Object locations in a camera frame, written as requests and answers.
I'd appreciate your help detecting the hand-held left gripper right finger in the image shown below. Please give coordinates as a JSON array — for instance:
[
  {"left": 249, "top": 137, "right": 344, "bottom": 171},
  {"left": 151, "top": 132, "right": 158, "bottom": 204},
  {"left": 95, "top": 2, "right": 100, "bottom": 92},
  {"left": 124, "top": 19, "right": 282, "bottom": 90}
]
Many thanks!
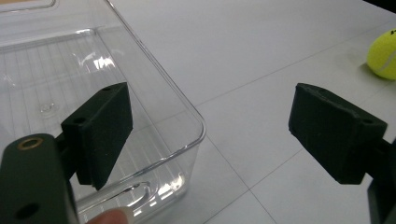
[{"left": 288, "top": 82, "right": 396, "bottom": 185}]

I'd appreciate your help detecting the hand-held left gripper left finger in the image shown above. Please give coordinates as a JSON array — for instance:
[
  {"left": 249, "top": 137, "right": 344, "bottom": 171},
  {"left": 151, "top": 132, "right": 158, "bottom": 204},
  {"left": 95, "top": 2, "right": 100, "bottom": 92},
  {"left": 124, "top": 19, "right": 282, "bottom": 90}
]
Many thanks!
[{"left": 55, "top": 81, "right": 134, "bottom": 191}]

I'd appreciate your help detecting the yellow tennis ball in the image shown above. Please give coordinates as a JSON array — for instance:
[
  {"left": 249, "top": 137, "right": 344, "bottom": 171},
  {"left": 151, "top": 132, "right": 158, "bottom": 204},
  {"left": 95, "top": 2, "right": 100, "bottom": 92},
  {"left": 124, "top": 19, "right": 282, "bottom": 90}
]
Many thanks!
[{"left": 366, "top": 27, "right": 396, "bottom": 81}]

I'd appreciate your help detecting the clear plastic container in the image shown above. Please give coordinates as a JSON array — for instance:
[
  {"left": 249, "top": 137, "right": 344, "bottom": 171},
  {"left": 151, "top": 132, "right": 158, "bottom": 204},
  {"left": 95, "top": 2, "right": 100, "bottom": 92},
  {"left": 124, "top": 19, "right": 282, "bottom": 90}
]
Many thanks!
[{"left": 0, "top": 0, "right": 207, "bottom": 224}]

